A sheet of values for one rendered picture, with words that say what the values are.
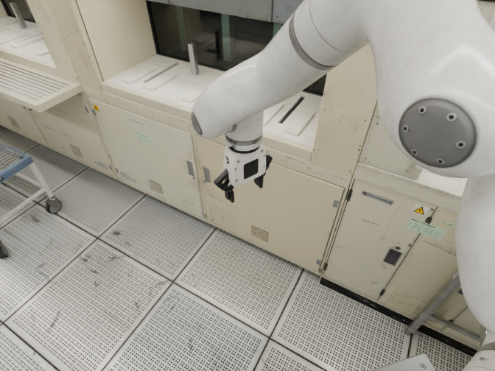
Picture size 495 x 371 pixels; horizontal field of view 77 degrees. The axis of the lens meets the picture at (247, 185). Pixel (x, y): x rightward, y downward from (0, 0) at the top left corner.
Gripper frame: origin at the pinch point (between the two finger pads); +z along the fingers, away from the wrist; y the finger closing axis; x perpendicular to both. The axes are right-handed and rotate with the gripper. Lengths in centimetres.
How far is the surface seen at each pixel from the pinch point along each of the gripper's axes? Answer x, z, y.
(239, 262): 36, 101, 20
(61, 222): 127, 101, -58
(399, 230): -21, 39, 58
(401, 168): -13, 11, 55
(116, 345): 32, 101, -54
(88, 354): 36, 101, -65
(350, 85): 7.3, -13.5, 44.8
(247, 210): 40, 65, 29
